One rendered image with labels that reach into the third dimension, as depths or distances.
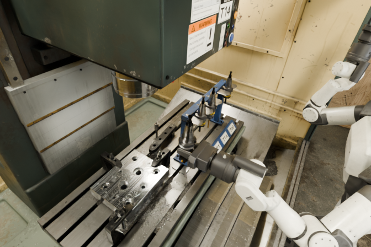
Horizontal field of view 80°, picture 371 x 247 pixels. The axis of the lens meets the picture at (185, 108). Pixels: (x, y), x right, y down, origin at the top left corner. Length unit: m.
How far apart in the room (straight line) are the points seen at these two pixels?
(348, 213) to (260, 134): 1.01
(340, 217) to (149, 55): 0.72
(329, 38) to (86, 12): 1.28
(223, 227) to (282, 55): 1.08
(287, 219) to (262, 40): 1.13
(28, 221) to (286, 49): 1.81
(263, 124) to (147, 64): 1.37
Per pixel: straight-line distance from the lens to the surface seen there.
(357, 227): 0.88
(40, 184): 1.41
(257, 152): 1.70
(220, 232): 1.28
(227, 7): 0.79
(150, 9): 0.50
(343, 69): 1.22
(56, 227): 1.20
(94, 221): 1.16
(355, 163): 1.03
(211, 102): 1.16
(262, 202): 0.73
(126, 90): 0.74
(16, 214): 1.73
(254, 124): 1.79
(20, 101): 1.10
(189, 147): 0.78
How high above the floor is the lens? 1.89
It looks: 36 degrees down
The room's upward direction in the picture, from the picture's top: 4 degrees clockwise
